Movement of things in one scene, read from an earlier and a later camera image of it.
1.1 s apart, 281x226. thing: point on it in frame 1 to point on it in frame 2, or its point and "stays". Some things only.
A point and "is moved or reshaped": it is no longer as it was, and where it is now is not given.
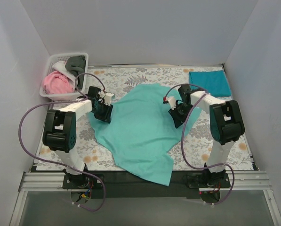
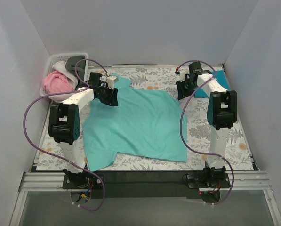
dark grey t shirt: [76, 65] stays
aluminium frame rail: [42, 181] stays
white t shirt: [60, 66] stays
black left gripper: [103, 112] to [109, 95]
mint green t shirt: [141, 131] is moved or reshaped
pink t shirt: [55, 83] stays
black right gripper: [178, 116] to [184, 88]
